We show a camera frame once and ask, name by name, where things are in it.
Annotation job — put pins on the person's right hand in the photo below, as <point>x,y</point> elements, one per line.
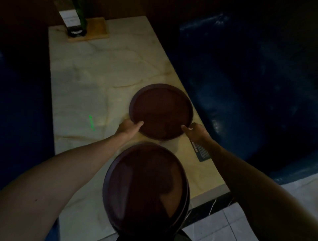
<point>197,134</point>

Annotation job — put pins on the person's left hand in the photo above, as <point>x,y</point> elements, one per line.
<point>126,128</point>

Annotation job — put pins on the person's right thumb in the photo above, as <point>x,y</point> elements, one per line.
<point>185,129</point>

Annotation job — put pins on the person's left thumb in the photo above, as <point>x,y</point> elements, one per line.
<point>137,125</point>

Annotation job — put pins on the dark brown round plate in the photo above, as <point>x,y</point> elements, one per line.
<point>161,111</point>

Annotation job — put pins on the person's right forearm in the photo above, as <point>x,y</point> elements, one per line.
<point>258,196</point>

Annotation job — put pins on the person's left forearm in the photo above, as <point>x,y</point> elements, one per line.
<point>56,181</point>

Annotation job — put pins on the dark sticker label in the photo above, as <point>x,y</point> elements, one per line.
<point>200,151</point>

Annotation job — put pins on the stack of dark brown plates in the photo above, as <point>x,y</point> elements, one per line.
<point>146,188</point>

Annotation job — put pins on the blue upholstered bench seat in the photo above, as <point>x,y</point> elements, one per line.
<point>23,124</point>
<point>248,82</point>

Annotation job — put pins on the wooden tray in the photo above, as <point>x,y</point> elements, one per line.
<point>92,29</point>

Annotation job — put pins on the green glass bottle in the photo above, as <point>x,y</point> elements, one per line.
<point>80,17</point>

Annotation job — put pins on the white paper card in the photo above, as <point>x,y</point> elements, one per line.
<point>70,19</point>

